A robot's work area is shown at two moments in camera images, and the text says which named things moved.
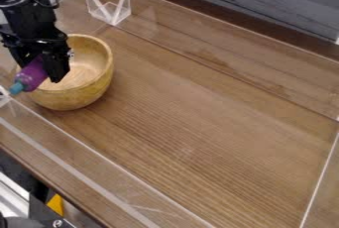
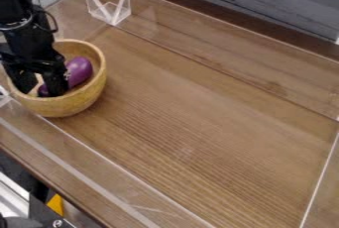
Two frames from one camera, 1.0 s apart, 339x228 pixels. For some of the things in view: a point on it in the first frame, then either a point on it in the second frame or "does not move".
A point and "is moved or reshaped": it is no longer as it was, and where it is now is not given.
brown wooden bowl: (83, 85) is moved or reshaped
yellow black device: (51, 212) does not move
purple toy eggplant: (31, 75) is moved or reshaped
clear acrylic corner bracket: (111, 13) does not move
